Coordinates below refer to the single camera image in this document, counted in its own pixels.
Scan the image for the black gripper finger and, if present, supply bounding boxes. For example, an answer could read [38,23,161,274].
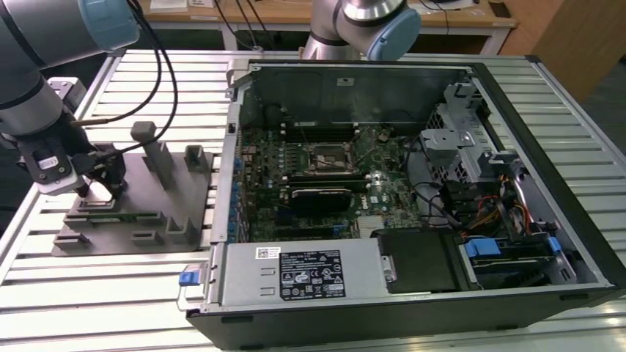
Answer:
[72,172,93,201]
[92,143,129,202]

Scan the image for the CPU socket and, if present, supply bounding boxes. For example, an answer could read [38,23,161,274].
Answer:
[305,142,360,175]

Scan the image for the green RAM stick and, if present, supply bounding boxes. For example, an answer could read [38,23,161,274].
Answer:
[85,215,141,224]

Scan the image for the grey parts rack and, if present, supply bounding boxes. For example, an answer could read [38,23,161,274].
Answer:
[50,120,217,257]

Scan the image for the grey power supply with label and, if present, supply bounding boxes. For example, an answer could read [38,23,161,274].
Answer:
[213,240,392,307]

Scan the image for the black expansion slot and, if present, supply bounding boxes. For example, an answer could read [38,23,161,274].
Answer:
[275,226,335,238]

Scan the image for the black RAM stick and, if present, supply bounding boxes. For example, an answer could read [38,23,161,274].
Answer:
[288,180,368,191]
[287,173,365,183]

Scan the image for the black graphics card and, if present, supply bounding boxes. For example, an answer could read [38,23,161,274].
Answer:
[291,187,353,216]

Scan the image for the wooden desk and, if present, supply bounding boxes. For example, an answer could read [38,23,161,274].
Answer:
[131,0,520,56]

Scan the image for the silver chipset heatsink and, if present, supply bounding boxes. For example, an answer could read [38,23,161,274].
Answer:
[356,216,385,238]

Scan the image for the green motherboard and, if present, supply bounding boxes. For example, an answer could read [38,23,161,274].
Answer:
[239,126,440,243]

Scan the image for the black PC case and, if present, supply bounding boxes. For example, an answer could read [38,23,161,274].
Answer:
[185,58,626,351]

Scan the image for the black plastic shroud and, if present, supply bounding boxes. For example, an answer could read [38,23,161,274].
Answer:
[371,227,478,294]

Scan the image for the silver metal drive cage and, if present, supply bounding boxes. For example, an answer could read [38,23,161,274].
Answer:
[419,82,522,184]

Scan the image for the hard disk in blue carrier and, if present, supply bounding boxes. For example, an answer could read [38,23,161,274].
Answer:
[462,236,563,290]

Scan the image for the wooden cabinet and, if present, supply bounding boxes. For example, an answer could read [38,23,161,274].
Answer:
[498,0,626,106]

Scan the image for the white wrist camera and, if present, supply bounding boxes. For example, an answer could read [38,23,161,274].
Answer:
[18,144,84,195]

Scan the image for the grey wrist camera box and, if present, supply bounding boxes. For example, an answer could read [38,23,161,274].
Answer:
[48,76,88,113]

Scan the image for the black camera cable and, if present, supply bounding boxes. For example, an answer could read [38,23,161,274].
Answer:
[92,0,173,158]

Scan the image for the grey case hinge bracket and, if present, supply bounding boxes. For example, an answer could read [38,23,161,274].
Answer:
[225,58,251,100]

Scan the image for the yellow wire bundle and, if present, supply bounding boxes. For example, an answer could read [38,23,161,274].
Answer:
[471,205,507,230]

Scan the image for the grey ribbon cable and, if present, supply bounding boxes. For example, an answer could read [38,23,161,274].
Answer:
[511,171,538,221]

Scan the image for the orange wire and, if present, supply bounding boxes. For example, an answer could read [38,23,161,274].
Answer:
[512,203,534,235]

